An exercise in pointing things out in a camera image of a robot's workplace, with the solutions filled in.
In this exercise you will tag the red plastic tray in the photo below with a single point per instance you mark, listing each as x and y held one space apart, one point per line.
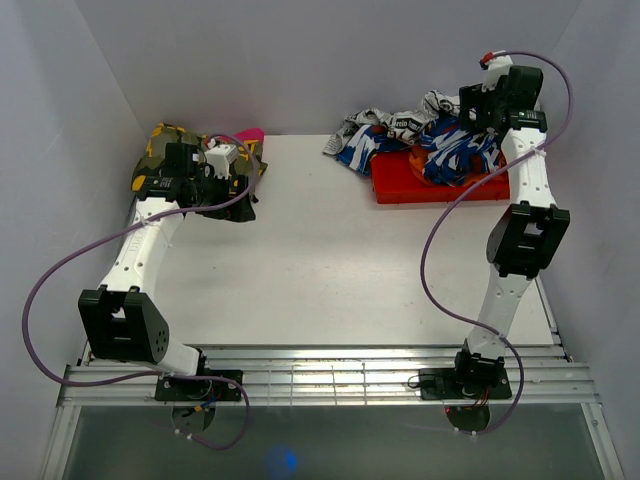
394 183

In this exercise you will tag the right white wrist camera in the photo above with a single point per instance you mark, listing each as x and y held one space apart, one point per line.
496 64

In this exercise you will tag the aluminium rail frame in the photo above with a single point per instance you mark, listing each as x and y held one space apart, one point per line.
336 401

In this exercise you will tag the blue white patterned trousers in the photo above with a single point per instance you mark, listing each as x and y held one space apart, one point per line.
453 153

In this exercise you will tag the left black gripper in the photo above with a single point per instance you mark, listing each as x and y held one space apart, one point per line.
239 210

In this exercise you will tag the pink folded trousers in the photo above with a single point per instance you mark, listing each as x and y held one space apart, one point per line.
250 135

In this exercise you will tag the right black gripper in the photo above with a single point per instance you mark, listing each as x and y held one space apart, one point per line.
474 97

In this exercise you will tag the orange trousers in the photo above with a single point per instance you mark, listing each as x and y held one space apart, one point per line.
417 160

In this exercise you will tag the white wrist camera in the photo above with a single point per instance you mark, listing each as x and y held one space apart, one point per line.
220 157
496 64

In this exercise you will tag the newspaper print trousers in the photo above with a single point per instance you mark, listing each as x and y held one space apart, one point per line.
372 126

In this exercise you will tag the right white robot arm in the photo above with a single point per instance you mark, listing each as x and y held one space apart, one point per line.
528 234

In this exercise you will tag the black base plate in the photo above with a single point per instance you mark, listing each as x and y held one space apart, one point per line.
444 384
197 387

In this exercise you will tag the camouflage folded trousers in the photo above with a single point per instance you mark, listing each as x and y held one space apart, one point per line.
160 150

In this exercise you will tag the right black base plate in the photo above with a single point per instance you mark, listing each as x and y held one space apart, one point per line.
444 384

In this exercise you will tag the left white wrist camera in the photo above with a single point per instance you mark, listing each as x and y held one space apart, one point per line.
220 157

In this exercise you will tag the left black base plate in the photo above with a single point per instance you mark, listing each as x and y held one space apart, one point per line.
197 387

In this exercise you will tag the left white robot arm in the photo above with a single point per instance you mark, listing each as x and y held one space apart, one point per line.
120 318

